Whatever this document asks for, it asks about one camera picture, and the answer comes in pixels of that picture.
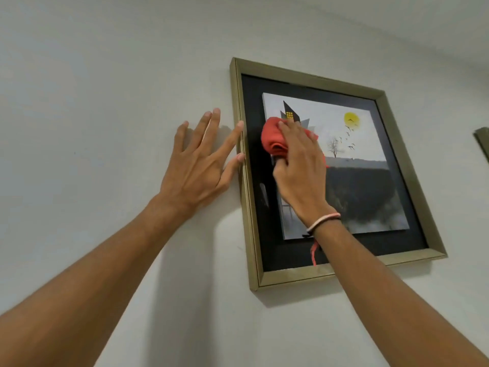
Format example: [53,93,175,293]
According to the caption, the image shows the person's left hand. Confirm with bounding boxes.
[157,108,246,219]

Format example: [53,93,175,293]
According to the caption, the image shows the gold framed landscape picture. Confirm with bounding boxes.
[229,57,448,292]

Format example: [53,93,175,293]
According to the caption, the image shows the person's right forearm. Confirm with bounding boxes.
[311,219,489,367]

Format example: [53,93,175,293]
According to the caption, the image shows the gold picture frame corner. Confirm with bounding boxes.
[473,127,489,164]

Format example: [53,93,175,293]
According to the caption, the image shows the black wrist band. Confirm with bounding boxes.
[302,218,343,238]

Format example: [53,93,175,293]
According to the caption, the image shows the person's left forearm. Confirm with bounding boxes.
[0,194,192,367]

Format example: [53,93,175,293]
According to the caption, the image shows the person's right hand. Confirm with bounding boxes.
[272,119,340,228]

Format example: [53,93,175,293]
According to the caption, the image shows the red cleaning cloth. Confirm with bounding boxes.
[261,117,329,168]

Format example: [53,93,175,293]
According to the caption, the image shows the pink white thread bracelet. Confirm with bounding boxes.
[306,212,341,234]

